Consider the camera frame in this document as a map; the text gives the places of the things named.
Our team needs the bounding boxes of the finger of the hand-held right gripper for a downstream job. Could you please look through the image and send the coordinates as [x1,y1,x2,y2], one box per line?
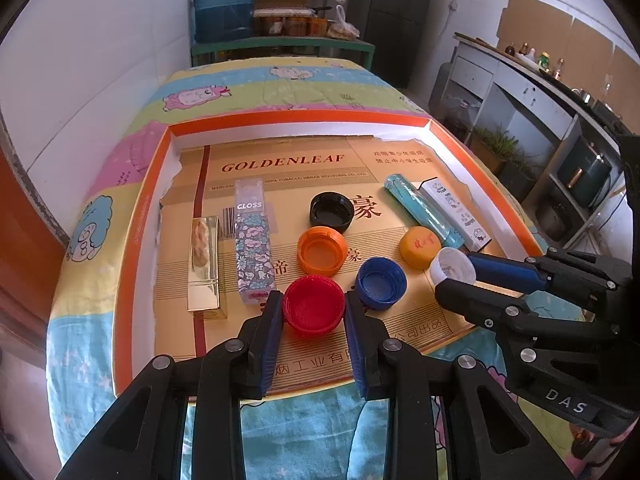
[467,251,551,293]
[434,277,540,333]

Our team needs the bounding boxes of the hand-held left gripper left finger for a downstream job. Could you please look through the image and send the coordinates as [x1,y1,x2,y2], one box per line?
[55,290,285,480]

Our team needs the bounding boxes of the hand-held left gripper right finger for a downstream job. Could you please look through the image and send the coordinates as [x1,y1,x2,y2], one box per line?
[345,291,576,480]

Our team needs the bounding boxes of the white bottle cap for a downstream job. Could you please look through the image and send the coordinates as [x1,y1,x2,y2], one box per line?
[429,247,477,286]

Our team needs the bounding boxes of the red bottle cap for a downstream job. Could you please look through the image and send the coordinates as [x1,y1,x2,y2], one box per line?
[282,276,347,336]

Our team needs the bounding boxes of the blue bottle cap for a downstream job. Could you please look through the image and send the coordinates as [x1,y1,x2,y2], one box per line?
[356,257,408,311]

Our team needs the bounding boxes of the white patterned small box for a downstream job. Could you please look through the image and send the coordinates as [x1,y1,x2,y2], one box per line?
[422,177,491,252]

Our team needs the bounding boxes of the smooth orange bottle cap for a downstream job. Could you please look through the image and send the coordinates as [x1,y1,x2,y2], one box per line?
[399,226,443,267]

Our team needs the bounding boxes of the clear floral cosmetic box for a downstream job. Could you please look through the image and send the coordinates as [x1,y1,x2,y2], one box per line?
[234,179,277,305]

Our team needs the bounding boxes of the gold rectangular box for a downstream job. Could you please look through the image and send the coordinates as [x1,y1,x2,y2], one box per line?
[186,216,228,320]

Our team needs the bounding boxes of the ribbed orange bottle cap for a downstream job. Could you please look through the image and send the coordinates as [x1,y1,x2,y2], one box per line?
[297,226,347,277]

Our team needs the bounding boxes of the teal plastic pack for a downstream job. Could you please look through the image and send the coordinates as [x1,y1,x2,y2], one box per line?
[384,172,467,256]

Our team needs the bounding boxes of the black bottle cap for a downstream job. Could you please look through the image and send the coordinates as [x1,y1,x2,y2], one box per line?
[309,192,355,233]

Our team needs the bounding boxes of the shallow cardboard box tray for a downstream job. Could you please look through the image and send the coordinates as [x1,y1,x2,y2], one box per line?
[112,114,546,398]

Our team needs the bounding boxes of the dark cooking pot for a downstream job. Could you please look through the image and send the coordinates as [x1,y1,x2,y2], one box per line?
[537,202,568,241]

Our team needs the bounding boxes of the potted green plants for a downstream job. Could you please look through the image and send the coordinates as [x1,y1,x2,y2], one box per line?
[470,125,533,196]

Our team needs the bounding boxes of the dark green air fryer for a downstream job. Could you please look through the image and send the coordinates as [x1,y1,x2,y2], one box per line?
[556,135,613,208]

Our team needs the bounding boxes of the white kitchen counter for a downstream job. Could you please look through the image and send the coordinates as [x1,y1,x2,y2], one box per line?
[447,32,640,261]

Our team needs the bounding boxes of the printed cartoon blanket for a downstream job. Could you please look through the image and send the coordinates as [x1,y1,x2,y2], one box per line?
[46,56,596,480]

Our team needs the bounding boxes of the dark refrigerator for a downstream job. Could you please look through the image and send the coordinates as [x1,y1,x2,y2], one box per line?
[347,0,437,90]

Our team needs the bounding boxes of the plastic bag of food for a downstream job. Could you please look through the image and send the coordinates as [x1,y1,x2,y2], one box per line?
[327,5,361,41]

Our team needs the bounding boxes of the green low table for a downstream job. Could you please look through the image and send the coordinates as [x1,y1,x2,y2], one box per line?
[190,37,376,72]

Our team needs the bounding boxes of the blue water jug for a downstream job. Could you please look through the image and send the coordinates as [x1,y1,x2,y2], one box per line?
[193,0,258,43]

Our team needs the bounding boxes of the cardboard sheets on wall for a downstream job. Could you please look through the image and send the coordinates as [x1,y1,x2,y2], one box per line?
[495,0,640,106]

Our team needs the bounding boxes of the red-brown wooden door frame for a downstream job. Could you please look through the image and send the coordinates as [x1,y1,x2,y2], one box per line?
[0,125,68,361]

